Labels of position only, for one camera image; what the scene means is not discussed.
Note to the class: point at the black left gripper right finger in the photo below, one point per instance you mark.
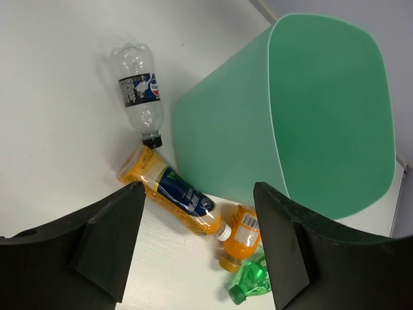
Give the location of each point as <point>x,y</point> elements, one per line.
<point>317,263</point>

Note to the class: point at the green plastic bottle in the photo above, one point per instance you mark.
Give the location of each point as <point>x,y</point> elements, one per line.
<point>252,280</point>

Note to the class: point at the orange bottle blue label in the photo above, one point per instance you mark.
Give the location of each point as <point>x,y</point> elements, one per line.
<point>164,186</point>

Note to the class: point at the small orange bottle barcode label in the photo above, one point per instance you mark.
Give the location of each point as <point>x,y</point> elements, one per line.
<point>243,240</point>

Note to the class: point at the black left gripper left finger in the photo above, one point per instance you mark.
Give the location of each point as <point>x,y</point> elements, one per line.
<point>79,261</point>

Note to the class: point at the green plastic bin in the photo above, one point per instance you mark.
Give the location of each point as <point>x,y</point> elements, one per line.
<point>304,107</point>

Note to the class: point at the clear bottle black label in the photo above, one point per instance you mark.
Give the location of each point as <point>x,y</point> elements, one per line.
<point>134,68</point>

